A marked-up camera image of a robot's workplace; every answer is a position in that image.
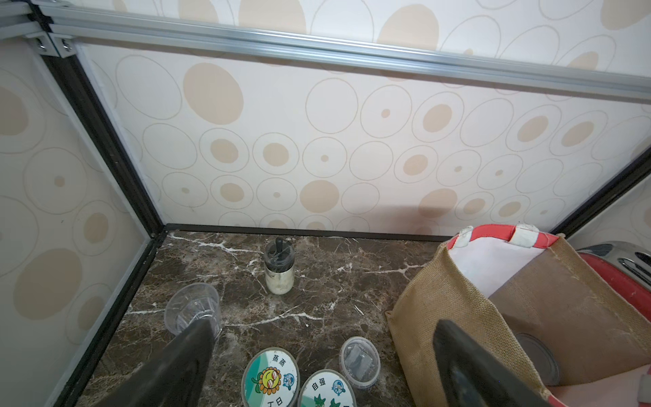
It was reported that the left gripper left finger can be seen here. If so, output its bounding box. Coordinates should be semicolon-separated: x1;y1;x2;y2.
97;319;215;406

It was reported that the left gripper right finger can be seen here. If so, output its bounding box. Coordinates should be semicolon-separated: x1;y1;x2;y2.
433;320;549;406

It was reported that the seed jar sunflower label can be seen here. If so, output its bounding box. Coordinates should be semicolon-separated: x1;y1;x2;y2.
241;347;301;407

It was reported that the red burlap canvas bag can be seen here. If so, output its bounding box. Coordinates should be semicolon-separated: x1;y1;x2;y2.
387;225;650;406

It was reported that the small jar teal label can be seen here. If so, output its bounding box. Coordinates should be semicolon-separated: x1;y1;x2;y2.
339;337;381;390

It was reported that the wide jar pineapple lid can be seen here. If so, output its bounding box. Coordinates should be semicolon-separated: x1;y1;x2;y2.
298;369;357;407

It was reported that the wide jar white label top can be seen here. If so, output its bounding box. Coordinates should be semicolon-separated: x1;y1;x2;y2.
515;332;561;386

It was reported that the clear plastic cup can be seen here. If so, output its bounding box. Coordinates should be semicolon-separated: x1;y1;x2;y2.
164;283;222;338

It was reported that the glass sugar jar black lid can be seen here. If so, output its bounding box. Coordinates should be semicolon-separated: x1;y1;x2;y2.
263;237;296;295

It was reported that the red silver toaster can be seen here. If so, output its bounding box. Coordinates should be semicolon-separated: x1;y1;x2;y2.
577;241;650;321

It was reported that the horizontal aluminium rail back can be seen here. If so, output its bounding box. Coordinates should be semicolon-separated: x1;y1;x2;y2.
36;1;650;104

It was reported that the aluminium rail left wall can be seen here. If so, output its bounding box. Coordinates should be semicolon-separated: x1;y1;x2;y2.
0;1;50;41

